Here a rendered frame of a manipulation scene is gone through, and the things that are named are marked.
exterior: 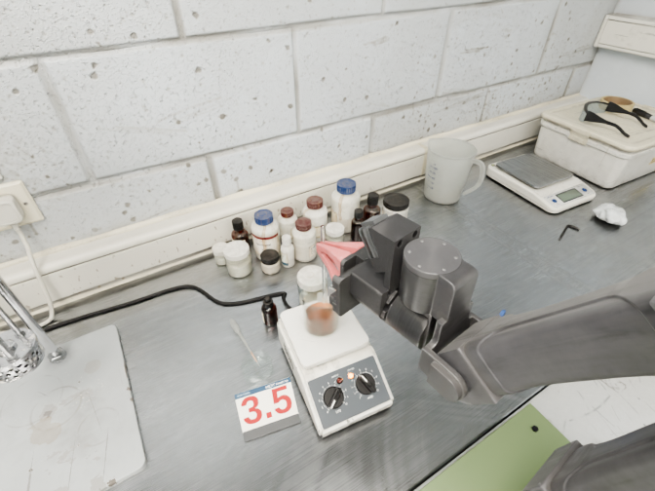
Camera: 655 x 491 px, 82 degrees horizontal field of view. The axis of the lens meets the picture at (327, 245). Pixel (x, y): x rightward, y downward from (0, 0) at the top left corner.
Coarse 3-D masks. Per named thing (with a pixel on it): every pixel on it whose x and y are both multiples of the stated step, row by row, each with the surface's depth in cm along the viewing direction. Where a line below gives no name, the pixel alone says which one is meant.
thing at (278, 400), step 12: (288, 384) 61; (252, 396) 59; (264, 396) 60; (276, 396) 60; (288, 396) 61; (240, 408) 59; (252, 408) 59; (264, 408) 59; (276, 408) 60; (288, 408) 60; (252, 420) 59; (264, 420) 59
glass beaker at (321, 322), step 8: (312, 280) 61; (320, 280) 61; (328, 280) 61; (304, 288) 60; (312, 288) 62; (320, 288) 62; (328, 288) 62; (304, 296) 61; (312, 296) 63; (320, 296) 63; (328, 296) 63; (304, 304) 58; (304, 312) 59; (312, 312) 57; (320, 312) 57; (328, 312) 57; (304, 320) 61; (312, 320) 59; (320, 320) 58; (328, 320) 58; (336, 320) 60; (312, 328) 60; (320, 328) 60; (328, 328) 60; (336, 328) 62; (320, 336) 61; (328, 336) 61
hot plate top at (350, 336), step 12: (288, 312) 66; (300, 312) 66; (348, 312) 66; (288, 324) 64; (300, 324) 64; (348, 324) 64; (360, 324) 64; (288, 336) 62; (300, 336) 62; (312, 336) 62; (336, 336) 62; (348, 336) 62; (360, 336) 62; (300, 348) 60; (312, 348) 60; (324, 348) 60; (336, 348) 60; (348, 348) 60; (360, 348) 61; (300, 360) 58; (312, 360) 58; (324, 360) 58
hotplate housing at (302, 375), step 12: (288, 348) 63; (372, 348) 63; (336, 360) 60; (348, 360) 61; (300, 372) 59; (312, 372) 59; (324, 372) 59; (300, 384) 60; (312, 408) 57; (372, 408) 59; (384, 408) 60; (348, 420) 58; (360, 420) 59; (324, 432) 56
